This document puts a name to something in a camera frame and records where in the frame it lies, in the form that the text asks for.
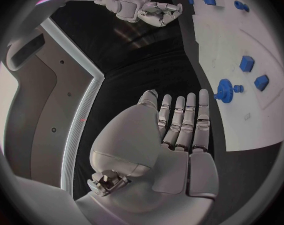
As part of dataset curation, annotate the glowing light bar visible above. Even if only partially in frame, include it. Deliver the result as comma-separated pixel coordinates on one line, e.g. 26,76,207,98
39,18,106,194

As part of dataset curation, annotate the blue flanged peg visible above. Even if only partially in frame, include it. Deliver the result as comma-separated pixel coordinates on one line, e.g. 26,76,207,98
233,0,250,13

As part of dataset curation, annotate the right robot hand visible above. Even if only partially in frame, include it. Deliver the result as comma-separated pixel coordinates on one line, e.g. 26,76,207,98
137,1,184,28

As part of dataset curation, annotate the small blue gear with hub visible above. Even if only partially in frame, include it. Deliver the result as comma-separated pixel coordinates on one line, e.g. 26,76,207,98
213,78,235,104

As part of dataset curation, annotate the blue block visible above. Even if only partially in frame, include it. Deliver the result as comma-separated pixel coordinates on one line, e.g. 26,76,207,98
239,55,255,73
253,74,269,92

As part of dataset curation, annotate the white task board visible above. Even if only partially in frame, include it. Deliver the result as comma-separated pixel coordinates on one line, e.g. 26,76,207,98
166,0,284,153

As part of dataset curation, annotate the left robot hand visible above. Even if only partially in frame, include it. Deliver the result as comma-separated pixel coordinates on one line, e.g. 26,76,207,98
75,88,219,225

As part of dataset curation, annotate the small blue peg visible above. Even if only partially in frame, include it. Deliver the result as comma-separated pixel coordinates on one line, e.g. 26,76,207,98
232,84,245,94

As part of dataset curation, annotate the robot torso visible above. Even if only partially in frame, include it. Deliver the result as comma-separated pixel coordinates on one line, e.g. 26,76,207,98
0,0,106,192

